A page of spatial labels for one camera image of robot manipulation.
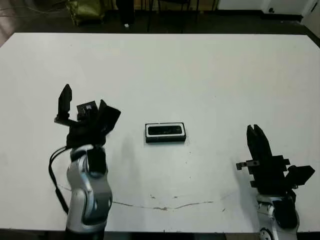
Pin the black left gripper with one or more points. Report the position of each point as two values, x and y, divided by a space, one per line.
85 135

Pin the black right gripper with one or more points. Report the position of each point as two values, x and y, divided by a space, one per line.
270 175

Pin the slim black camera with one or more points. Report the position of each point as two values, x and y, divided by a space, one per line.
165 130

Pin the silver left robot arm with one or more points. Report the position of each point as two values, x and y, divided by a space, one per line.
87 195

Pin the black box base white liner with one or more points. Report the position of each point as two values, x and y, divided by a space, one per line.
165 140

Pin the yellow-green sack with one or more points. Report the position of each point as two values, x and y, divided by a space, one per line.
85 11

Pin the small black round knob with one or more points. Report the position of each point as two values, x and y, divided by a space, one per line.
271 10

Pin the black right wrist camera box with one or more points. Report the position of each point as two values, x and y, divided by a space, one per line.
301 175

